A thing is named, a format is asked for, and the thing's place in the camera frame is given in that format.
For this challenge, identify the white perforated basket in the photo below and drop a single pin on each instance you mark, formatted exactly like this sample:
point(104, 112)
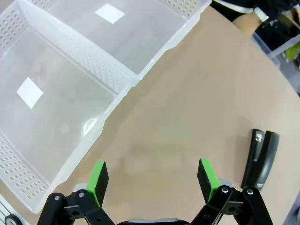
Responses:
point(58, 117)
point(140, 42)

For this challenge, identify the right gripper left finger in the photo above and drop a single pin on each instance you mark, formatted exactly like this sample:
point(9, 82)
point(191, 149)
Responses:
point(96, 187)

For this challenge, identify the green bag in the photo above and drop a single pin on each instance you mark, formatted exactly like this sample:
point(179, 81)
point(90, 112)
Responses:
point(294, 52)

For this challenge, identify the black stapler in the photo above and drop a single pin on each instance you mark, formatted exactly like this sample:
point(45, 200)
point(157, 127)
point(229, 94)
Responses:
point(257, 161)

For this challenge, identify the black bag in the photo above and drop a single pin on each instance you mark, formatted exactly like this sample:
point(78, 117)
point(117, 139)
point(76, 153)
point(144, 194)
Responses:
point(274, 32)

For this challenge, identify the person's left hand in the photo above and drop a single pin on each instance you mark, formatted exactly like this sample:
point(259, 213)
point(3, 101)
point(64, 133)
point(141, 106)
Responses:
point(245, 23)

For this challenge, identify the grey framed storage box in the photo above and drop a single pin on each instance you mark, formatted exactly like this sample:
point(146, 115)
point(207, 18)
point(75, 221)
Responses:
point(264, 47)

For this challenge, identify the white lined sheet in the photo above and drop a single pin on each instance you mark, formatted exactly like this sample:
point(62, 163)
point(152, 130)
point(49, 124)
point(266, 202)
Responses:
point(3, 211)

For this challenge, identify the silver wrist watch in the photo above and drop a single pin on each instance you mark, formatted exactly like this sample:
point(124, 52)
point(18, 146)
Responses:
point(261, 12)

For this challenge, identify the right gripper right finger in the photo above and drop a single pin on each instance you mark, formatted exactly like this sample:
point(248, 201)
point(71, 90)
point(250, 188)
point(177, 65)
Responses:
point(208, 182)

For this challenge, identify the black tape roll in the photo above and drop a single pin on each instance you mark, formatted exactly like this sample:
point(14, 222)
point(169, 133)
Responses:
point(7, 220)

